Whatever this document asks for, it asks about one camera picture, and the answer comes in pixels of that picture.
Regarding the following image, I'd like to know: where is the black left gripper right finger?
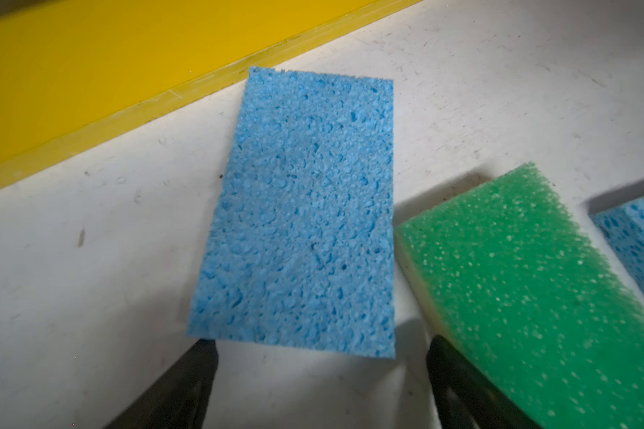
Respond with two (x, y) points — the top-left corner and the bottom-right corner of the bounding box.
(426, 335), (540, 428)

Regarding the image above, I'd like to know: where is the green sponge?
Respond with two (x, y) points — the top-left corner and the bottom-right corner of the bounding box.
(395, 163), (644, 428)

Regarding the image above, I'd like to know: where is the yellow shelf with coloured boards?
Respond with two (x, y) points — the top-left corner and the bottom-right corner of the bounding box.
(0, 1), (405, 189)

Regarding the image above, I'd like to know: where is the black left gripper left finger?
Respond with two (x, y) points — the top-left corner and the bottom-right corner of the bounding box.
(107, 340), (218, 428)

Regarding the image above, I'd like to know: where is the blue sponge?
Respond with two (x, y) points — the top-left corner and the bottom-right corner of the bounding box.
(590, 197), (644, 294)
(187, 68), (395, 359)

